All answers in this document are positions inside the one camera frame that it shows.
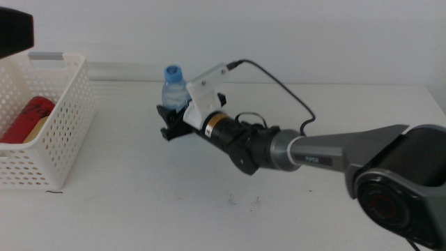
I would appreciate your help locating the small black scrap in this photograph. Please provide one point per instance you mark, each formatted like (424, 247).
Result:
(54, 191)

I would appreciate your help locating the red soda can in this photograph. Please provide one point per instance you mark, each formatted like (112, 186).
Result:
(28, 118)

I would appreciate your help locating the clear water bottle blue cap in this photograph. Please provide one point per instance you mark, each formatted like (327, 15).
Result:
(173, 92)

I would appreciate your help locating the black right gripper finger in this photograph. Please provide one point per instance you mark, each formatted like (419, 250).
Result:
(166, 115)

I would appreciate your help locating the white perforated plastic basket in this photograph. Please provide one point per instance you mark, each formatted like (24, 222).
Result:
(59, 139)

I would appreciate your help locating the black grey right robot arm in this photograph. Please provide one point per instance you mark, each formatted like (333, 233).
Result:
(348, 150)

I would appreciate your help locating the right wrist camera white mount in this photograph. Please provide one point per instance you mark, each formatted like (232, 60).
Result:
(203, 94)

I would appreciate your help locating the yellow tea bottle green label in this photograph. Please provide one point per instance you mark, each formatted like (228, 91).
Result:
(36, 130)

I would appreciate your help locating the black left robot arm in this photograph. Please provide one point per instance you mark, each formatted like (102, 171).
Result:
(14, 31)

